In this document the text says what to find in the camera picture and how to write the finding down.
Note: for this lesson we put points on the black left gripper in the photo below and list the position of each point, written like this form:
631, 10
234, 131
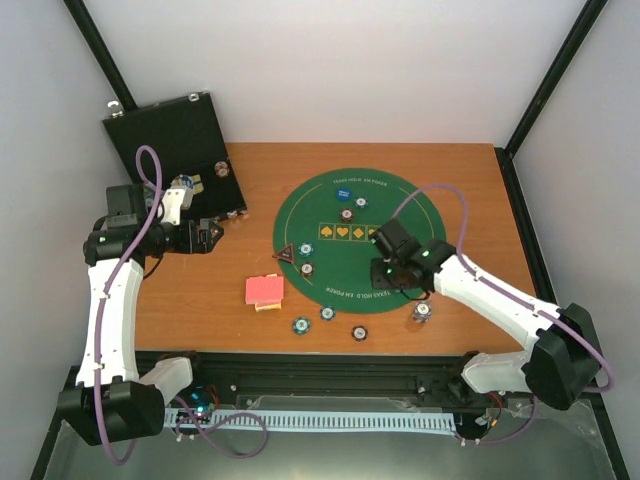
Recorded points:
205, 245

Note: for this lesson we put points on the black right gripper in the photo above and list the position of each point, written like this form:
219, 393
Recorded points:
380, 281

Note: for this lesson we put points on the grey poker chip stack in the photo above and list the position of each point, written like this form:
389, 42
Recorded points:
422, 312

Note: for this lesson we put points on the brown poker chip stack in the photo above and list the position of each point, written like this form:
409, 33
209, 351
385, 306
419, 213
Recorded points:
359, 333

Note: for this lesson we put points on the red triangular dealer button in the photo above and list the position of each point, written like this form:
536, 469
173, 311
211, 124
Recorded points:
286, 254

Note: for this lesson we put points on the blue small blind button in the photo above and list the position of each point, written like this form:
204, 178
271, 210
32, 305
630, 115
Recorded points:
343, 194

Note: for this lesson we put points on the teal poker chip stack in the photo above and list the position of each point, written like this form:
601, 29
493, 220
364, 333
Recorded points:
301, 325

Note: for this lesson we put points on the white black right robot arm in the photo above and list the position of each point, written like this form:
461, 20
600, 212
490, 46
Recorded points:
560, 355

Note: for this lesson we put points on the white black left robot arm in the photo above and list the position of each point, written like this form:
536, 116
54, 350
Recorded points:
110, 401

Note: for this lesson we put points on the blue chips in case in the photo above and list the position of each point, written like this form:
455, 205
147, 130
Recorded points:
193, 182

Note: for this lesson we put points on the orange chip in case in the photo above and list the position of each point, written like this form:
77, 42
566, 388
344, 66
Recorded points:
222, 169

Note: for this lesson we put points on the red playing card deck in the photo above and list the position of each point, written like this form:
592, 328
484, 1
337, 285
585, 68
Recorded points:
264, 292

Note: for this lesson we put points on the round green poker mat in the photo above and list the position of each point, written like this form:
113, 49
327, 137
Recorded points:
342, 251

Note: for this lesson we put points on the black poker case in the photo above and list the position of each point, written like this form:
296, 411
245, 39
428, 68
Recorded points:
186, 135

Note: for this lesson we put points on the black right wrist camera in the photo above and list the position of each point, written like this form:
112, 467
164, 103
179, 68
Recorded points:
395, 240

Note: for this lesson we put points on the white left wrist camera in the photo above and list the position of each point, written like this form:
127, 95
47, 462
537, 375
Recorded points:
175, 200

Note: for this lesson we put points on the black aluminium frame rail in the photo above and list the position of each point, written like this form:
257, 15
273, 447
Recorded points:
527, 443

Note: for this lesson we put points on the light blue cable duct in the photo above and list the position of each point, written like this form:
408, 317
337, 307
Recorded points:
317, 421

